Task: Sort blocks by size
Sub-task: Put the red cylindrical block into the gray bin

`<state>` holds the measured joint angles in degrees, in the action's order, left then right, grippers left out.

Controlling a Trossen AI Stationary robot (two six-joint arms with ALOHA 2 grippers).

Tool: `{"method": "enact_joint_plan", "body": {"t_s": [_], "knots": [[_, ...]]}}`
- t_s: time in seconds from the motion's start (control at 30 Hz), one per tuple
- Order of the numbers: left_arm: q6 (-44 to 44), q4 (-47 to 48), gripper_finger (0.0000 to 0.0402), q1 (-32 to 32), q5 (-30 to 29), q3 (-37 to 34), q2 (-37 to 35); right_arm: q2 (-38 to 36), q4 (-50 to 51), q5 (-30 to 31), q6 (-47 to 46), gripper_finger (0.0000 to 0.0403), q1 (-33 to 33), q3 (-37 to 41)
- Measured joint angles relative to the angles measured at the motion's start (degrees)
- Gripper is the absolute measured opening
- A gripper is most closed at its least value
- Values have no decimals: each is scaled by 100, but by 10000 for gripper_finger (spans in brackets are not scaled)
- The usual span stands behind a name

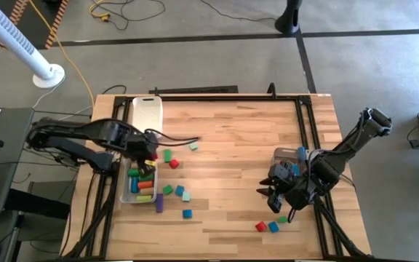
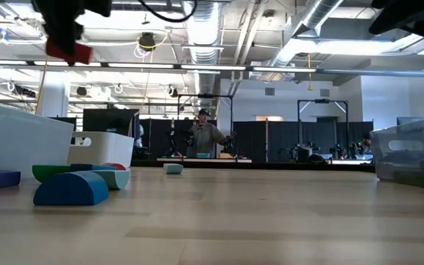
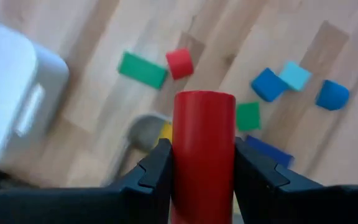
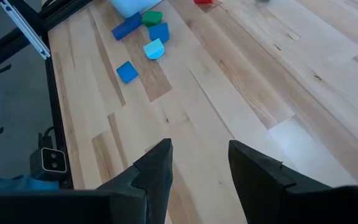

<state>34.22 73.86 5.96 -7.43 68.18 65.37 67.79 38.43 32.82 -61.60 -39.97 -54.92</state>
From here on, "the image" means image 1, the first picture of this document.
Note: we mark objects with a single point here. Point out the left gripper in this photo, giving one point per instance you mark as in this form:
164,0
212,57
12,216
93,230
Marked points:
140,147

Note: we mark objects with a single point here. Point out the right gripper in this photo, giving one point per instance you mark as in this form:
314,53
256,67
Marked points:
284,178

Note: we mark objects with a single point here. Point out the red cylinder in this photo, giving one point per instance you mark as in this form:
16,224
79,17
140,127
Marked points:
154,156

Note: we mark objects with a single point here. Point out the yellow cylinder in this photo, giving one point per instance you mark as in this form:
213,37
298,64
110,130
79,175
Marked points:
150,163

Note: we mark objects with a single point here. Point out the orange cylinder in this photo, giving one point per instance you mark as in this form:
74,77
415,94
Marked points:
145,184

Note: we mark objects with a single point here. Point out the small red half-round block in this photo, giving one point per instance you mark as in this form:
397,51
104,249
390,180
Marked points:
174,164

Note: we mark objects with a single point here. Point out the natural wood cylinder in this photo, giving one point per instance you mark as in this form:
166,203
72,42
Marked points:
146,191

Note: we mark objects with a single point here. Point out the light green cylinder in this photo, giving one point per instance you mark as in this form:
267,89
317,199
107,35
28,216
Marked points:
144,198

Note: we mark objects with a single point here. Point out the light teal block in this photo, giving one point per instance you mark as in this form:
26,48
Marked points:
186,196
193,146

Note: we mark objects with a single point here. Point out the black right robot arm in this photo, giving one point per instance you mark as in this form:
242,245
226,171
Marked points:
347,149

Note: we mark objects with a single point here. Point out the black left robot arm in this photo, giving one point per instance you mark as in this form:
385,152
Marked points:
78,129

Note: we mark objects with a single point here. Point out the green rectangular block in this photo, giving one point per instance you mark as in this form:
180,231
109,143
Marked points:
167,155

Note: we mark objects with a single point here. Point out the white plastic bin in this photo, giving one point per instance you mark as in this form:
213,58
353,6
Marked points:
147,113

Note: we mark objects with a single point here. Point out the small green half-round block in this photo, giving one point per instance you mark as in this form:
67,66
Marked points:
282,219

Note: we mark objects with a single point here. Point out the clear plastic bin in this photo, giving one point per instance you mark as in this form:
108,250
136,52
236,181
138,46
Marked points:
124,189
286,154

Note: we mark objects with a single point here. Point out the small blue block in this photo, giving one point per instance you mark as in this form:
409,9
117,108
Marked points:
273,226

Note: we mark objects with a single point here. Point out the left clear plastic bin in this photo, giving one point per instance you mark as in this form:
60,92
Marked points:
124,189

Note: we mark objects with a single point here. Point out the small green cube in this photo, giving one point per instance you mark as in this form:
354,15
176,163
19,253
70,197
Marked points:
168,189

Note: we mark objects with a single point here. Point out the blue cube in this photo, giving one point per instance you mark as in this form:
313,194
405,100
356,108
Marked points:
179,191

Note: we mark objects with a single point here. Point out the purple long block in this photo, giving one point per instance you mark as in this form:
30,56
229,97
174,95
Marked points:
159,203

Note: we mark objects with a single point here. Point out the black flat bar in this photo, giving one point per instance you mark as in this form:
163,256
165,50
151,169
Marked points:
195,90

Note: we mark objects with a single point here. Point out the blue half-round block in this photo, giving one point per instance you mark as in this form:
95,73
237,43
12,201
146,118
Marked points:
187,214

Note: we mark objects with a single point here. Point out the black desk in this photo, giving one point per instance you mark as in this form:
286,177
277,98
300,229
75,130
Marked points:
13,145

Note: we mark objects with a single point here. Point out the orange black striped mat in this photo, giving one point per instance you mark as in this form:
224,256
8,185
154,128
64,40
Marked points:
38,22

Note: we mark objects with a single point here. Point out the white tower fan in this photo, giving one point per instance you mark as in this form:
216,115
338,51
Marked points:
9,36

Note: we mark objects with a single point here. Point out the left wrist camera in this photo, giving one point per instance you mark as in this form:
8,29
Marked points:
144,171

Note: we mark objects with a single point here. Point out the black aluminium table frame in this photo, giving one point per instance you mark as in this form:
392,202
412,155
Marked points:
213,98

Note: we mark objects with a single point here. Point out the black clamp bracket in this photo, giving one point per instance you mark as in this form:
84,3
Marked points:
272,91

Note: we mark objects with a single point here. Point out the black pedestal stand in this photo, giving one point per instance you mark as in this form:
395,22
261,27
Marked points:
289,22

